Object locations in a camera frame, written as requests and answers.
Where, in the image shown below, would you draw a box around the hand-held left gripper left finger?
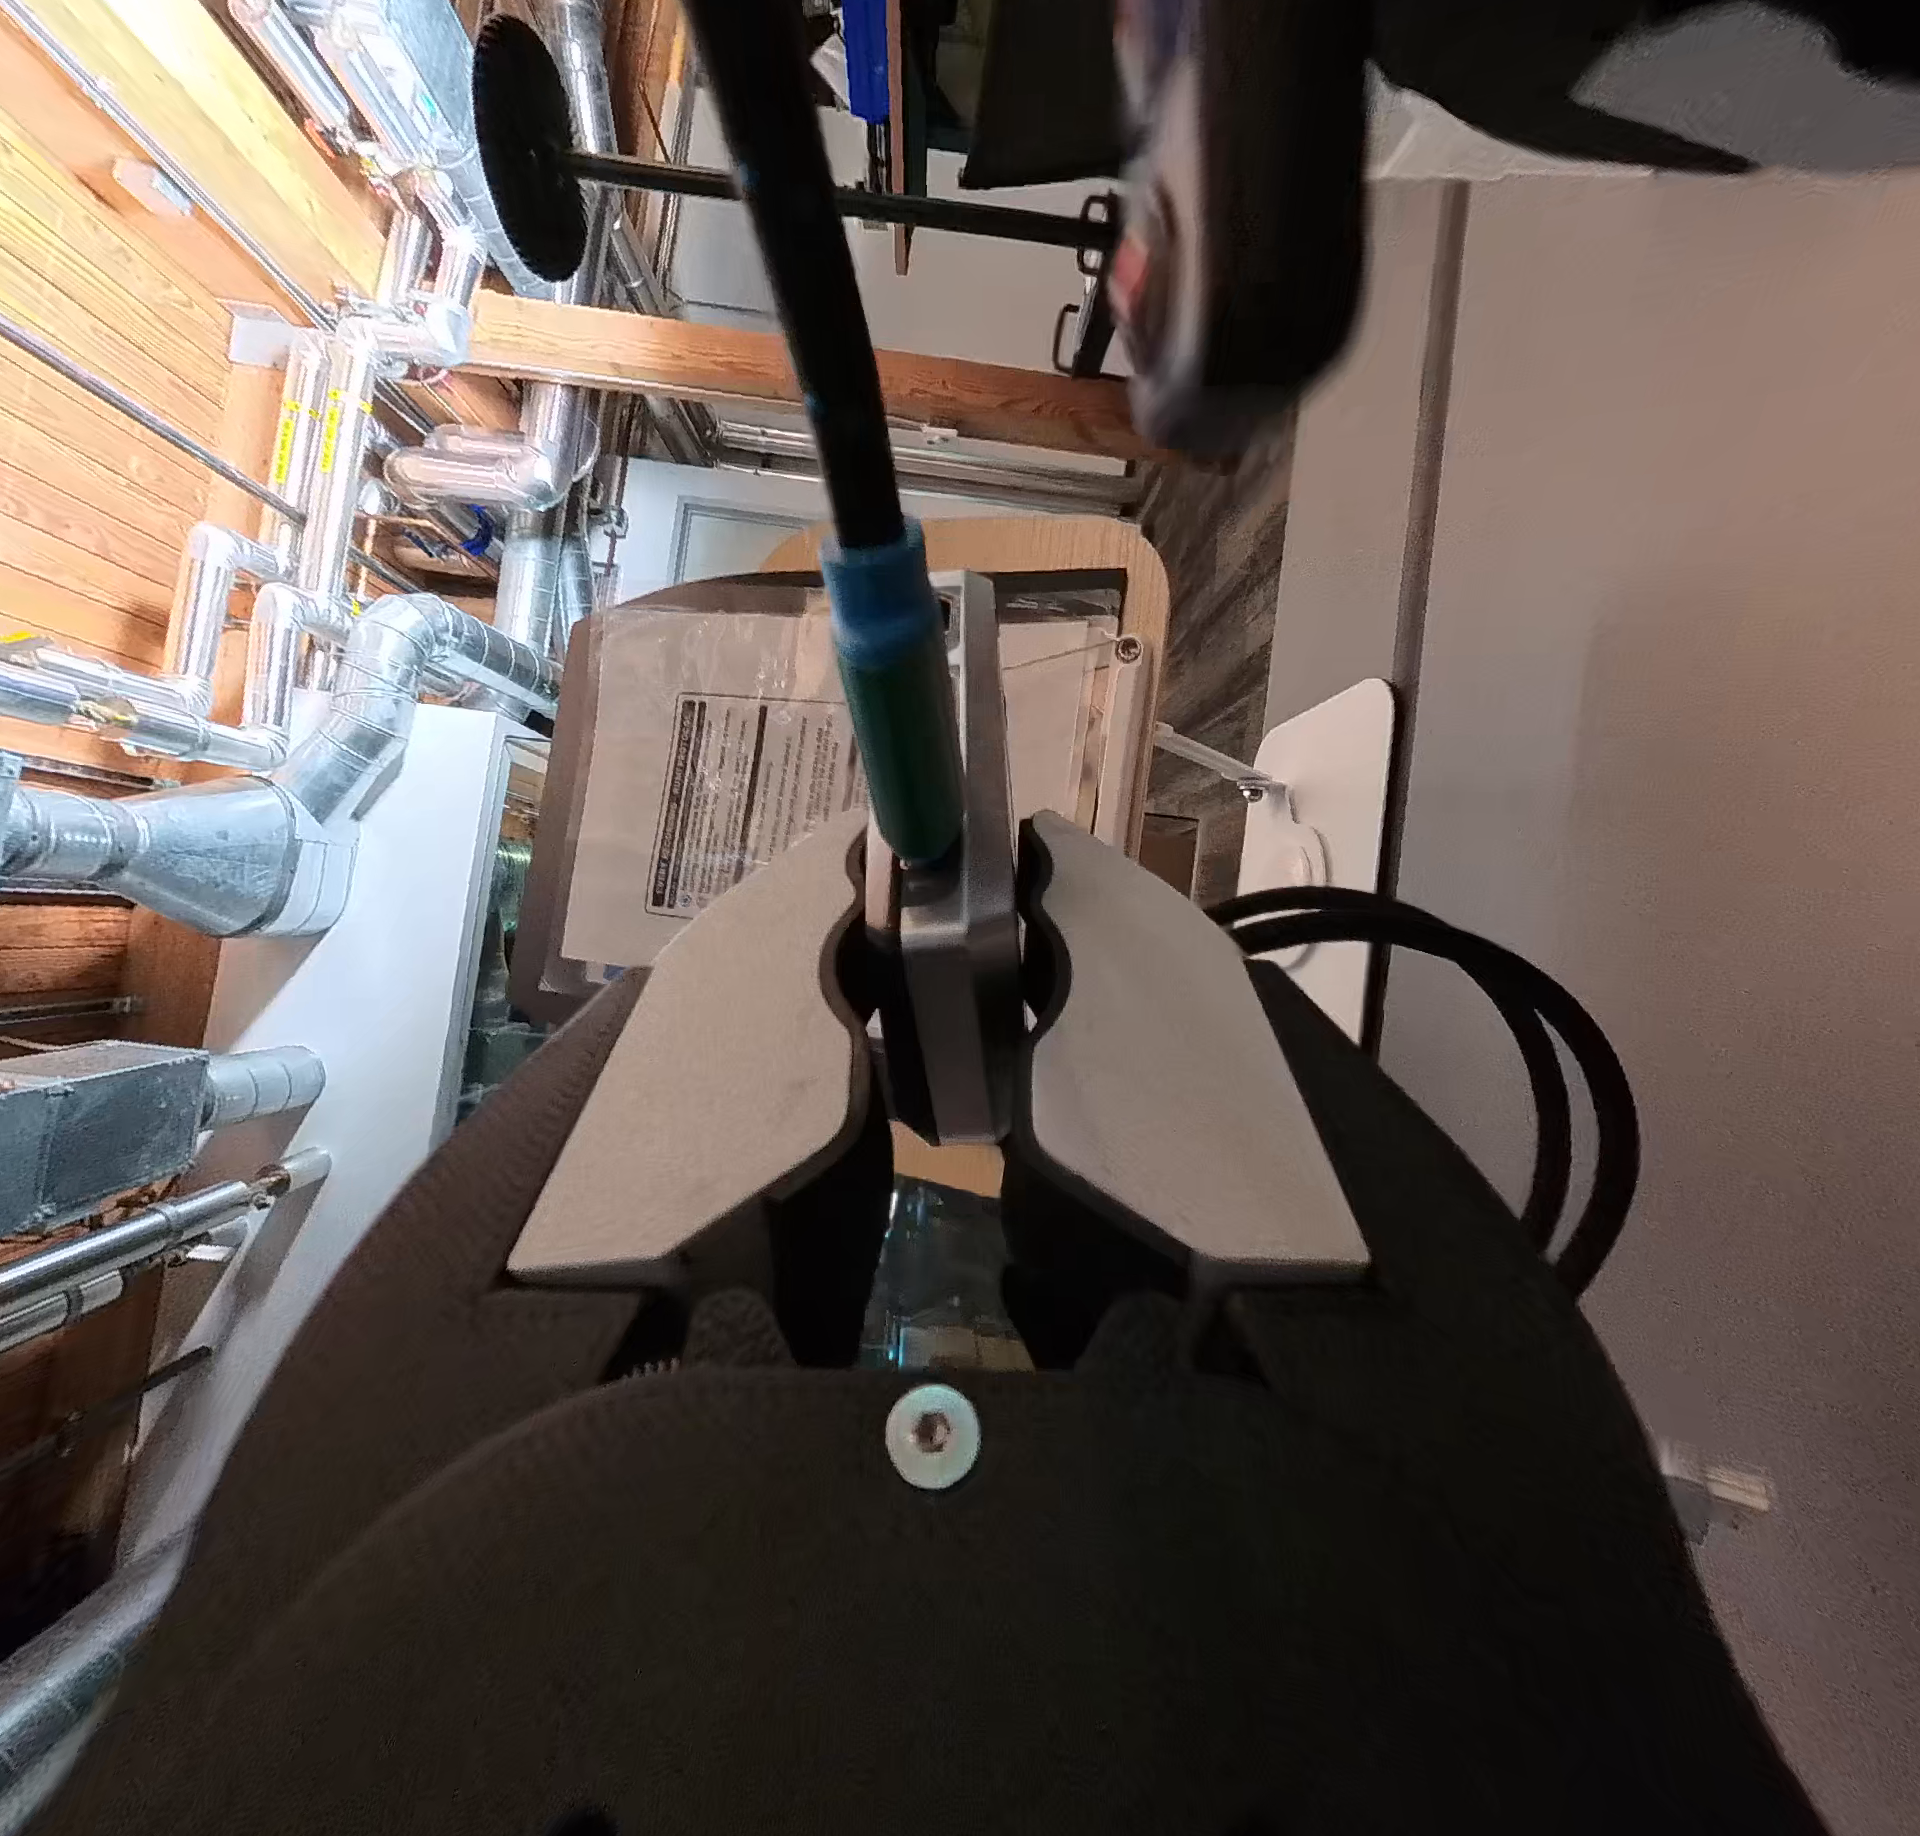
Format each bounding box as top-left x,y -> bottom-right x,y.
510,820 -> 879,1286

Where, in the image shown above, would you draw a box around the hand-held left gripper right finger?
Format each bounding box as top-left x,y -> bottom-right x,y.
1024,812 -> 1373,1295

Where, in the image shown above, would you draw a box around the grey metal port hub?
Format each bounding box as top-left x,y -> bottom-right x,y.
862,568 -> 1038,1151

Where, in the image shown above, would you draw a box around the black hdmi cable green plug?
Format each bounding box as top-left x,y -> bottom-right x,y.
652,0 -> 969,872

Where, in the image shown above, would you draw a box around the black panel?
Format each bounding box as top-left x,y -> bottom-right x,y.
959,0 -> 1144,195

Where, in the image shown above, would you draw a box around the black rolling cart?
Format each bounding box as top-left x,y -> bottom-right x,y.
1051,194 -> 1129,377

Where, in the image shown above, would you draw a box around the white stand base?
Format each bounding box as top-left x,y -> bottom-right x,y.
1239,677 -> 1399,1058

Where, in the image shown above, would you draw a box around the wooden board clear cover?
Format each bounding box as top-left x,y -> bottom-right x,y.
510,516 -> 1171,1029

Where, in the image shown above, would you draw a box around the wooden shelf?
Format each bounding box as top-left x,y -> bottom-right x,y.
882,0 -> 919,279

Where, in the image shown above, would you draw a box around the blue plastic bin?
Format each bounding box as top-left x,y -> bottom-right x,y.
837,0 -> 911,132

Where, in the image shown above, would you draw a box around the silver insulated pipes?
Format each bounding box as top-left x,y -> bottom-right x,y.
0,0 -> 632,941

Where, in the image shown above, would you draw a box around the black looped cable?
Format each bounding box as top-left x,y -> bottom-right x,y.
1199,888 -> 1639,1286

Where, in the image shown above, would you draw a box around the grey metal duct box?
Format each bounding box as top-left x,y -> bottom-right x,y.
0,1041 -> 327,1240

